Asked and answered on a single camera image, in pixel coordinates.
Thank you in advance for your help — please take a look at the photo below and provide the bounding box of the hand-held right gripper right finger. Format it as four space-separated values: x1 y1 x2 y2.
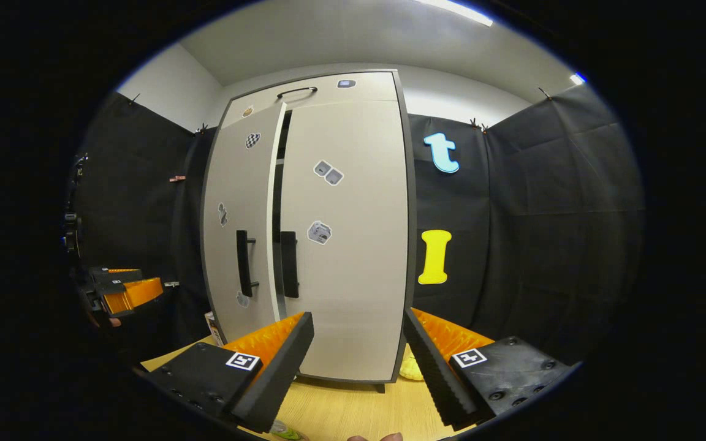
402 307 580 429

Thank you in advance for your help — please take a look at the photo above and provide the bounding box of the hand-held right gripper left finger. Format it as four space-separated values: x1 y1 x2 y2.
143 311 316 434

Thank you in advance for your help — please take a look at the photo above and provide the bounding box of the green bottle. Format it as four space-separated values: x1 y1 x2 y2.
269 420 309 441

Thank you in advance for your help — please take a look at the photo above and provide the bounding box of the white cabinet door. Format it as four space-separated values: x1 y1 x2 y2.
202 101 286 347
273 99 410 383

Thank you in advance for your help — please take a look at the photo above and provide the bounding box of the white cabinet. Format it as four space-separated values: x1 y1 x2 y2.
200 69 418 393

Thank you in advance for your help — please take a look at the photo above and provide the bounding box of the white cabinet drawer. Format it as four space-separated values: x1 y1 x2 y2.
222 72 398 127

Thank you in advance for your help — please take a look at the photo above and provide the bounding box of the yellow bumpy object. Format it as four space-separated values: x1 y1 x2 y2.
397 343 424 382

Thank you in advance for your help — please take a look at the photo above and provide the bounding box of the small white orange box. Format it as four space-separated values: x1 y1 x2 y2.
204 311 225 347

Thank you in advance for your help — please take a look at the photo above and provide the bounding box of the black backdrop cloth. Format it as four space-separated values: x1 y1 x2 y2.
65 83 647 368

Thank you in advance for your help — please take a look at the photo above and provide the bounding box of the long ceiling light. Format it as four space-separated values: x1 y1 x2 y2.
414 0 493 27

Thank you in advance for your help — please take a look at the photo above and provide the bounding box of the black camera stand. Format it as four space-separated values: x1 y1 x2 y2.
62 153 90 258

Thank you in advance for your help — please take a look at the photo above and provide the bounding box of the black left door handle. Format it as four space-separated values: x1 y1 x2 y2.
236 230 260 298

